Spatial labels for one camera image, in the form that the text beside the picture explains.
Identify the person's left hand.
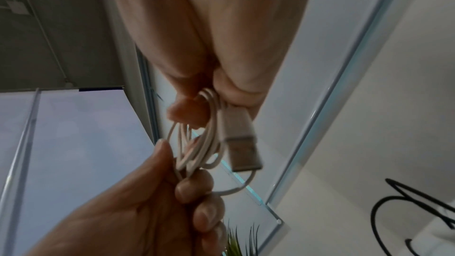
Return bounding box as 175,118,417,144
24,139,228,256

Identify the person's right hand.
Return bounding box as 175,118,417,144
106,0,317,126

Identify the off-white usb cable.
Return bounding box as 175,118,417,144
166,87,264,197

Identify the thin black cable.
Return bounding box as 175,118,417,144
370,177,455,256

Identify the green plant in black pot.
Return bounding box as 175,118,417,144
223,219,262,256

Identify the wide white roller blind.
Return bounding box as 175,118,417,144
264,0,455,208

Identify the small white ceiling fixture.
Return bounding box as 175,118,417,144
5,0,30,16

